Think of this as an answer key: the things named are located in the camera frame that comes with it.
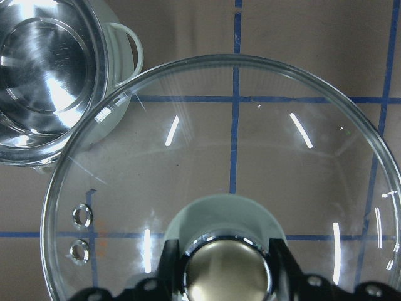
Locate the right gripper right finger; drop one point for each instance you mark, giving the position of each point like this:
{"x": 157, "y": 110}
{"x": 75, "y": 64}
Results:
{"x": 291, "y": 283}

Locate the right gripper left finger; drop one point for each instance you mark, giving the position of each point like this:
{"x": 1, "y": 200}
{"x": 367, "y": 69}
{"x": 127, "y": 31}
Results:
{"x": 159, "y": 285}

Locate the glass pot lid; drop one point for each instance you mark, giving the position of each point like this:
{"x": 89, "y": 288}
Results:
{"x": 223, "y": 153}

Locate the white pot with steel interior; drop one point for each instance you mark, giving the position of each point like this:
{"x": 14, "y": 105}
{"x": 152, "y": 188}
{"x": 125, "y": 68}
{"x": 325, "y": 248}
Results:
{"x": 59, "y": 59}

